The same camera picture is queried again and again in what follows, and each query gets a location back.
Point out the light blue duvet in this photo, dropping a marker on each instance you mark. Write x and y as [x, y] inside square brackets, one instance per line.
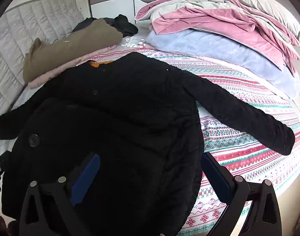
[226, 51]

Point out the black crumpled garment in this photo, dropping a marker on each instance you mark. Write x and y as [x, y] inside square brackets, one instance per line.
[124, 25]

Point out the pink velvet blanket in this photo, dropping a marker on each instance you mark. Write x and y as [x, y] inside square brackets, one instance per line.
[214, 22]

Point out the dark grey garment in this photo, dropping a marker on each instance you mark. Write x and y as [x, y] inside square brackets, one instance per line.
[82, 24]

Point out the grey quilted headboard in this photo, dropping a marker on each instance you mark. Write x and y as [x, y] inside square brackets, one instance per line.
[29, 29]

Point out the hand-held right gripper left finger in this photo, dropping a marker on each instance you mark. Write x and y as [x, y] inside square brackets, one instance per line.
[87, 174]

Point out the pink folded garment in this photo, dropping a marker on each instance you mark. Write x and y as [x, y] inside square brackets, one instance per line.
[41, 79]

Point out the olive brown folded garment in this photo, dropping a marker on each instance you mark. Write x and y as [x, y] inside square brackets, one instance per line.
[73, 46]

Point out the black fleece coat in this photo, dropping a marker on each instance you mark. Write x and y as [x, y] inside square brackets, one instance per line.
[127, 103]

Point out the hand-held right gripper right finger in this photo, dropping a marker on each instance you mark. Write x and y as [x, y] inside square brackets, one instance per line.
[214, 177]

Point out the patterned striped bed sheet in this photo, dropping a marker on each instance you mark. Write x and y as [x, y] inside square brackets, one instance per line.
[238, 157]

